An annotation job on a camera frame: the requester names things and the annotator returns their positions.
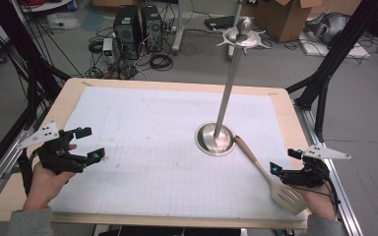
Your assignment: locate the large black computer tower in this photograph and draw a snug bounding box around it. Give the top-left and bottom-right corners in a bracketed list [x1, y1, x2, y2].
[112, 4, 143, 62]

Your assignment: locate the black metal frame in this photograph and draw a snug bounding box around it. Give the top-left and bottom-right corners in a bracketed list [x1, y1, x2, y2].
[284, 0, 378, 142]
[0, 0, 72, 185]

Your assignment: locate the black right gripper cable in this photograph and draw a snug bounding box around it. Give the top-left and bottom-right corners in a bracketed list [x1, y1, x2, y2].
[299, 168, 343, 212]

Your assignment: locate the clear plastic bag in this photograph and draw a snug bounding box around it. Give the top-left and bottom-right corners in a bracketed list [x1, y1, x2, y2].
[47, 12, 80, 30]

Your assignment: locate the white flat board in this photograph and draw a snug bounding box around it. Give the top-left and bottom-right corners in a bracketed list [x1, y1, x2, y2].
[299, 30, 372, 60]

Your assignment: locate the brown cardboard box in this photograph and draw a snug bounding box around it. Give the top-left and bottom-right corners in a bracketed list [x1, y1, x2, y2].
[255, 0, 324, 43]

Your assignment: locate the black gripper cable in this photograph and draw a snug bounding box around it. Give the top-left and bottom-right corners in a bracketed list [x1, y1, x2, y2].
[299, 168, 343, 212]
[17, 151, 35, 196]

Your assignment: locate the flat black device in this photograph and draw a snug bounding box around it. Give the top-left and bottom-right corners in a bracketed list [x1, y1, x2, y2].
[204, 15, 235, 31]

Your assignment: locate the person's left hand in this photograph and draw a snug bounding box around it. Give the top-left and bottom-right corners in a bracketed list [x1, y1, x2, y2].
[23, 143, 79, 212]

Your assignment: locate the small white power box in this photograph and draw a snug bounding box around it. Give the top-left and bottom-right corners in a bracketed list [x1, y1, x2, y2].
[101, 37, 114, 57]

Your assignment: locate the grey bag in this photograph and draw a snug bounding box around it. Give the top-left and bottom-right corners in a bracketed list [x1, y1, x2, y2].
[304, 12, 350, 45]

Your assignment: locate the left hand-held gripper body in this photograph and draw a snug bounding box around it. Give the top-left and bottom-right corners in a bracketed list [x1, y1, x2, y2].
[16, 120, 88, 175]

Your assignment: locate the tangle of black cables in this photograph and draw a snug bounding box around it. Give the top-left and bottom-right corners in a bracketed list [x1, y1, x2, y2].
[88, 28, 140, 81]

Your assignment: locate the person's right hand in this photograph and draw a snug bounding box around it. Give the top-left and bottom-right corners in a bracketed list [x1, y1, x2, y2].
[296, 182, 338, 220]

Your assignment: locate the tall metal utensil stand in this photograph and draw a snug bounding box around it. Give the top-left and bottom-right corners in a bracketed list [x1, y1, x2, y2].
[194, 16, 272, 157]

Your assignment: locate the round white table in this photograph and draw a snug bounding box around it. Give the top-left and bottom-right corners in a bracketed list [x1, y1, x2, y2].
[19, 0, 74, 14]

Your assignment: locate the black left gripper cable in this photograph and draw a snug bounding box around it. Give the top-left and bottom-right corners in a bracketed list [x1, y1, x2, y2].
[17, 151, 35, 196]

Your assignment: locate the white grid paper mat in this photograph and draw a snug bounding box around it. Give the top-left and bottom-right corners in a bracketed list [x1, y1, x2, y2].
[42, 86, 306, 220]

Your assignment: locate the coiled black cable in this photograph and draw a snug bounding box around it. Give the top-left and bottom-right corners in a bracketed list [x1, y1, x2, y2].
[150, 53, 174, 72]

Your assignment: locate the wooden slotted spatula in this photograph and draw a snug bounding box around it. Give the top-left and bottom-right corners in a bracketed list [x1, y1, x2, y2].
[234, 135, 308, 216]

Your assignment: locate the slim black computer tower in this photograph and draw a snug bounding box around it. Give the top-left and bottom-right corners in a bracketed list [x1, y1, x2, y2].
[140, 4, 163, 53]

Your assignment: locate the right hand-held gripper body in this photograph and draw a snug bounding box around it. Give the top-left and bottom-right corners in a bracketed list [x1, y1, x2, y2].
[280, 144, 352, 189]

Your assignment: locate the grey metal stand post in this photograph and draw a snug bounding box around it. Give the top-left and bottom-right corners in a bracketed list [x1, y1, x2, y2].
[171, 0, 186, 55]

